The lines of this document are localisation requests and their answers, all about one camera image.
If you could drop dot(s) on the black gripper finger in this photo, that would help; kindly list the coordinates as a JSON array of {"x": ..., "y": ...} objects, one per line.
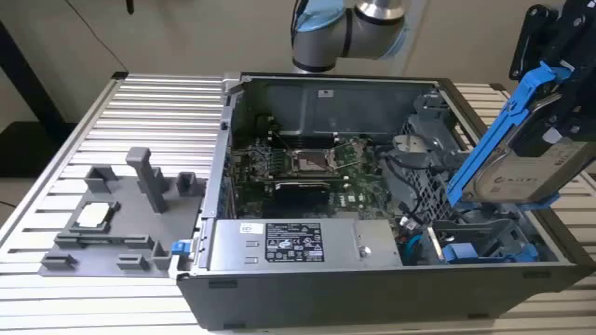
[
  {"x": 578, "y": 111},
  {"x": 535, "y": 35}
]

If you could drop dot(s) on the hard disk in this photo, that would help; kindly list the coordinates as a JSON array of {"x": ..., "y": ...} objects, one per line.
[{"x": 526, "y": 181}]

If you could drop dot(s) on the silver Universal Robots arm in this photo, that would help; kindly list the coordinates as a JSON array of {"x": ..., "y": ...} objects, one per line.
[{"x": 326, "y": 45}]

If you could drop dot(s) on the grey metal disk bay cage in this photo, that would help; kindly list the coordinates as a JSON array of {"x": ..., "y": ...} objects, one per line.
[{"x": 419, "y": 181}]

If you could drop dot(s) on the blue disk carrier tab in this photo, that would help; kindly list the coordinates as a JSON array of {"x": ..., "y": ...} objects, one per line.
[
  {"x": 531, "y": 252},
  {"x": 459, "y": 253}
]

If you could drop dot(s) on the green Dell motherboard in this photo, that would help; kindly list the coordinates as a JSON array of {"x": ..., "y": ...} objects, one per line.
[{"x": 363, "y": 195}]

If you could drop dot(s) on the CPU socket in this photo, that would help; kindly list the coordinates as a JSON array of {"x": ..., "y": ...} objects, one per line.
[{"x": 305, "y": 164}]

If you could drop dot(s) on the thin metal locking lever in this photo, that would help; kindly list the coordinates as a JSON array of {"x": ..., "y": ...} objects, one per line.
[{"x": 282, "y": 142}]

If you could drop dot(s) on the black graphics card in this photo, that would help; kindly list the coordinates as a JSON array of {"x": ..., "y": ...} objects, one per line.
[{"x": 298, "y": 195}]

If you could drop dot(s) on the black open PC case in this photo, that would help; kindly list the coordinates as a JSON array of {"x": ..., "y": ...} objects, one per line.
[{"x": 373, "y": 296}]

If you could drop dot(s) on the silver power supply unit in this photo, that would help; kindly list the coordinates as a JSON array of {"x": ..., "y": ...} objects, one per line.
[{"x": 233, "y": 244}]

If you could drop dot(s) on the blue case latch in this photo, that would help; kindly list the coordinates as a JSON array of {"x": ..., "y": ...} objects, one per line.
[{"x": 179, "y": 248}]

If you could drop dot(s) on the grey parts rack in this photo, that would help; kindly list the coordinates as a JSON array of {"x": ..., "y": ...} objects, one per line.
[{"x": 126, "y": 216}]

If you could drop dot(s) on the silver CPU chip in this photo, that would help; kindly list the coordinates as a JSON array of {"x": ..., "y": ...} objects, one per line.
[{"x": 95, "y": 214}]

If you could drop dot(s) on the silver metal bracket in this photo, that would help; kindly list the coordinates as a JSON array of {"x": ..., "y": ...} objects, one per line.
[{"x": 410, "y": 143}]

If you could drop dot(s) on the black desk frame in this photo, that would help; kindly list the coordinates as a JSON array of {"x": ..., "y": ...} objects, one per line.
[{"x": 29, "y": 146}]

